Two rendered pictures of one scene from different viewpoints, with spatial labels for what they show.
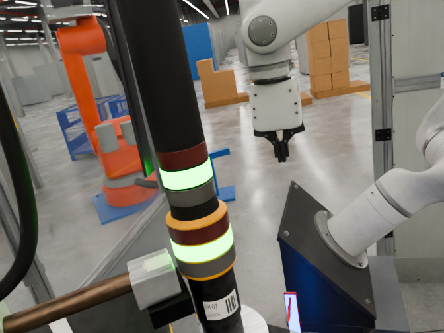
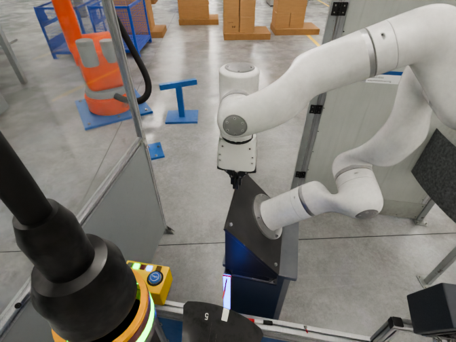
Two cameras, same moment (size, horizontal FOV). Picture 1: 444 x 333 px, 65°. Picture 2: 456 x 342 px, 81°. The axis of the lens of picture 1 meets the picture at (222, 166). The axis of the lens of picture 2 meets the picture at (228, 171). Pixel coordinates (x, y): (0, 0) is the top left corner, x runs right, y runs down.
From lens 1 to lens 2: 31 cm
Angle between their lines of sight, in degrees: 22
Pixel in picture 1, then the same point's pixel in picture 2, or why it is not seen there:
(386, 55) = not seen: hidden behind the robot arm
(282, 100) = (242, 154)
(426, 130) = (341, 164)
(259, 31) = (232, 126)
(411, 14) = (363, 16)
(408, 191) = (317, 204)
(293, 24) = (260, 127)
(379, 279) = (287, 237)
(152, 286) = not seen: outside the picture
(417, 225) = (321, 172)
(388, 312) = (287, 263)
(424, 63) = not seen: hidden behind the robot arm
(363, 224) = (283, 216)
